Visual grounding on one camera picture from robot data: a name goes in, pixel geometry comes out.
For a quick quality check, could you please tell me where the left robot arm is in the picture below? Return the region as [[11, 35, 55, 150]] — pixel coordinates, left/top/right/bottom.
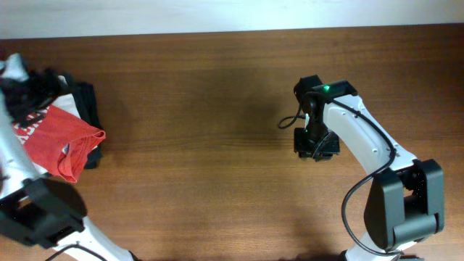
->
[[1, 54, 137, 260]]

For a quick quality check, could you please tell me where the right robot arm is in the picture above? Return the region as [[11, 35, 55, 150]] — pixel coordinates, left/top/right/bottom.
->
[[294, 75, 444, 260]]

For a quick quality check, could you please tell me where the white folded pixel-print t-shirt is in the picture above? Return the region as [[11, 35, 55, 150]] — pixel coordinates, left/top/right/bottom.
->
[[52, 94, 80, 118]]

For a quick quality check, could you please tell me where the orange printed t-shirt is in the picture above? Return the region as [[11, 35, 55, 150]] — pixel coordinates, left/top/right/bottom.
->
[[13, 105, 106, 183]]

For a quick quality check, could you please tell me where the black folded garment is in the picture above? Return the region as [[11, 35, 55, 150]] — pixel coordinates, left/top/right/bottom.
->
[[64, 72, 103, 169]]

